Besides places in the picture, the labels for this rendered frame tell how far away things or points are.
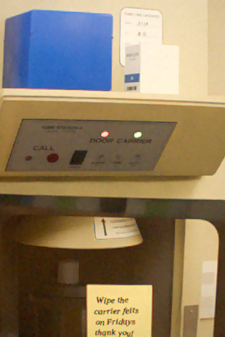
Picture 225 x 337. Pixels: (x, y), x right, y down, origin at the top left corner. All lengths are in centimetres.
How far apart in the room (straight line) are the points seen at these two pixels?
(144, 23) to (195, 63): 9
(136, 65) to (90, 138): 10
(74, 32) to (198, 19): 25
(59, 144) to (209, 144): 20
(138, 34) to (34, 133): 22
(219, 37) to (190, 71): 54
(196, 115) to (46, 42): 21
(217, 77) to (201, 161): 58
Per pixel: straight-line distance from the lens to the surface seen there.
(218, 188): 171
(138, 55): 106
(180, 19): 118
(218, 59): 171
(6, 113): 97
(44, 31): 98
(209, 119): 108
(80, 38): 100
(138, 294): 105
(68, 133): 102
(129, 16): 114
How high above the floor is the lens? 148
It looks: 3 degrees down
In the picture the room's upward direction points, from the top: 1 degrees clockwise
